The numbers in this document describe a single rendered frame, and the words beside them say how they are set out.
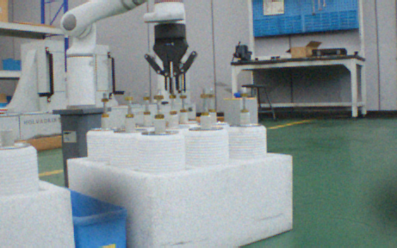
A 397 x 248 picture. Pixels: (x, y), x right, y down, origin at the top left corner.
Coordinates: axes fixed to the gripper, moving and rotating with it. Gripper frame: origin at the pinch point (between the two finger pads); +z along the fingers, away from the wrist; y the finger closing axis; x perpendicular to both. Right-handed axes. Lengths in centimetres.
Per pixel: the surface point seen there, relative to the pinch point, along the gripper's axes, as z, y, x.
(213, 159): 16.0, -10.6, 12.4
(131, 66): -51, 205, -634
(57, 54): -33, 133, -211
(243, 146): 14.4, -16.4, 4.2
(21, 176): 14.2, 16.2, 41.8
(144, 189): 19.2, 0.5, 26.2
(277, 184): 23.4, -23.9, 2.9
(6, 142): 8.8, 19.7, 40.1
